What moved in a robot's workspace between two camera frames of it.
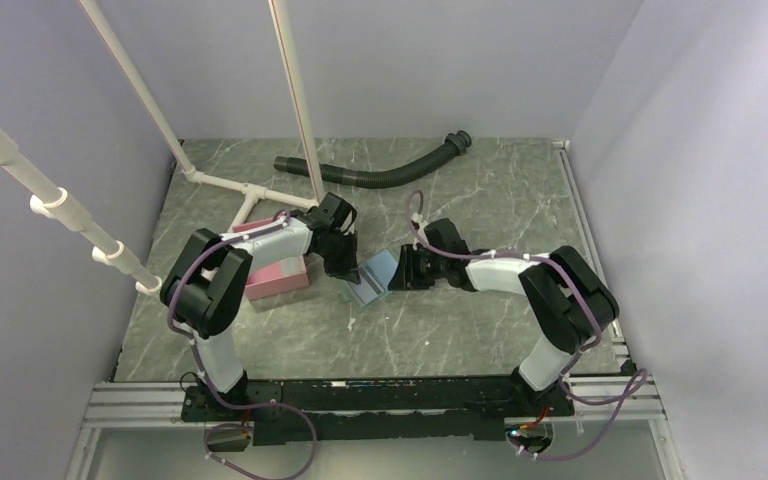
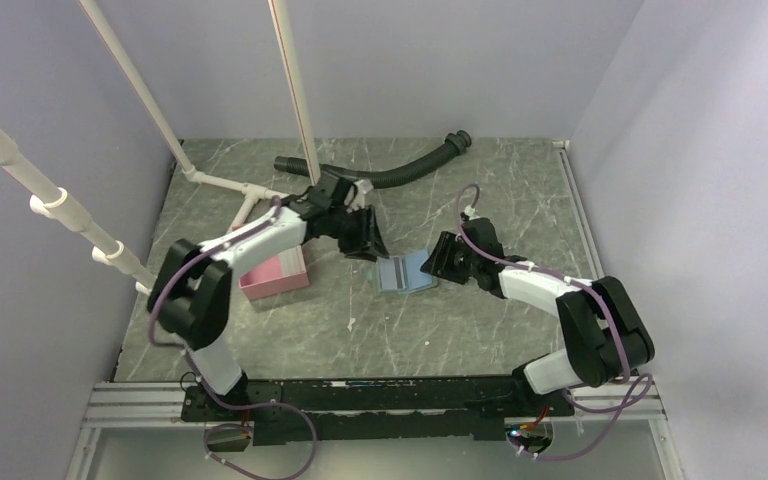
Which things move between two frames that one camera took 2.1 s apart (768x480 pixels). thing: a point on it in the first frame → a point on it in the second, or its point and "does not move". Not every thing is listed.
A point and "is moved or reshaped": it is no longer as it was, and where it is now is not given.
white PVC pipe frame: (249, 192) does not move
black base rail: (440, 408) does not move
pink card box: (278, 279) does not move
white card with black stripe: (369, 287) is moved or reshaped
